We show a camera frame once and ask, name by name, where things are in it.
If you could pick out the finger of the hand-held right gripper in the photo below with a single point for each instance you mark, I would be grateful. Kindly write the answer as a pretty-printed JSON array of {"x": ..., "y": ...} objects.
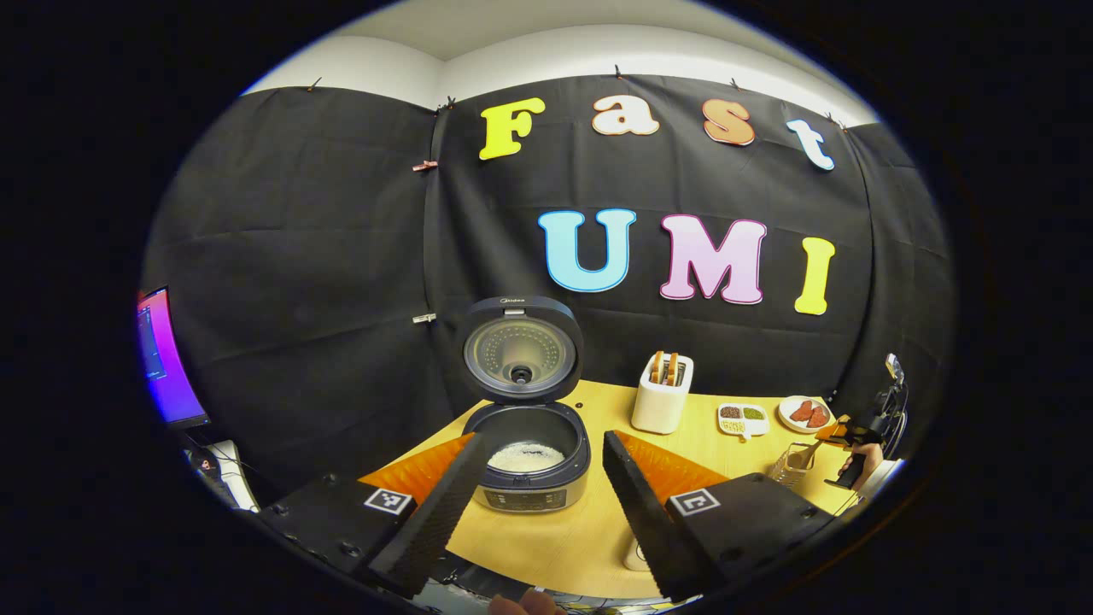
[{"x": 835, "y": 432}]

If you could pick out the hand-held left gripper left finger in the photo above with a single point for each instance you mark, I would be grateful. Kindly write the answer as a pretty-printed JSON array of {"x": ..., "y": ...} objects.
[{"x": 435, "y": 521}]

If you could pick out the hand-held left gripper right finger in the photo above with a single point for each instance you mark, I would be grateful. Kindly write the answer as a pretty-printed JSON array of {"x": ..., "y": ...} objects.
[{"x": 645, "y": 530}]

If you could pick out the clear chopstick holder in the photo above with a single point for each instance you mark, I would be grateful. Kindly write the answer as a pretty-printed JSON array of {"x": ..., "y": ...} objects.
[{"x": 790, "y": 474}]

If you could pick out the white rice pile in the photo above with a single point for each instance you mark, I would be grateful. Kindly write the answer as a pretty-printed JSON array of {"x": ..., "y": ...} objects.
[{"x": 525, "y": 458}]

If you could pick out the dark blue rice cooker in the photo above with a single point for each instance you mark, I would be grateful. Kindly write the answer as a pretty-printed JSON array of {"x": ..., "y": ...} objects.
[{"x": 523, "y": 350}]

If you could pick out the red meat slice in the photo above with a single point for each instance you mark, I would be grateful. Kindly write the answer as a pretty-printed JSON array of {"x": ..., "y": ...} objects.
[
  {"x": 818, "y": 418},
  {"x": 801, "y": 412}
]

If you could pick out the round white plate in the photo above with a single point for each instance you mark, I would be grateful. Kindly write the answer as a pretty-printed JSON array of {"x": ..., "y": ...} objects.
[{"x": 798, "y": 425}]

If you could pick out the white divided bean dish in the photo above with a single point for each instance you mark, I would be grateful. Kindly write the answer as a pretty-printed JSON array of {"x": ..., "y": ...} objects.
[{"x": 741, "y": 420}]

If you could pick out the white toaster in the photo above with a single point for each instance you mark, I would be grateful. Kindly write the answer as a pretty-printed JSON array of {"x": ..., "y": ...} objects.
[{"x": 659, "y": 410}]

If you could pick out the toast slice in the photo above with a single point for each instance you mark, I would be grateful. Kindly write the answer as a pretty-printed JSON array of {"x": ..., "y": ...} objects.
[
  {"x": 673, "y": 369},
  {"x": 657, "y": 367}
]

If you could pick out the white device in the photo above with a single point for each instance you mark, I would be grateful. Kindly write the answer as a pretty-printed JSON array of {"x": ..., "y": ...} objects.
[{"x": 230, "y": 478}]

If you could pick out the black backdrop cloth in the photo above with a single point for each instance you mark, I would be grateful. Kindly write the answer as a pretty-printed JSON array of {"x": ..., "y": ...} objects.
[{"x": 299, "y": 256}]

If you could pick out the computer monitor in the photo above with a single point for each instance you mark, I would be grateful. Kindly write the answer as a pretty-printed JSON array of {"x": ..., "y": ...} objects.
[{"x": 166, "y": 359}]

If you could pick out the red clothes peg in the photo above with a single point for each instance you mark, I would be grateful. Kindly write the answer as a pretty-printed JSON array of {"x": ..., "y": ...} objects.
[{"x": 425, "y": 165}]

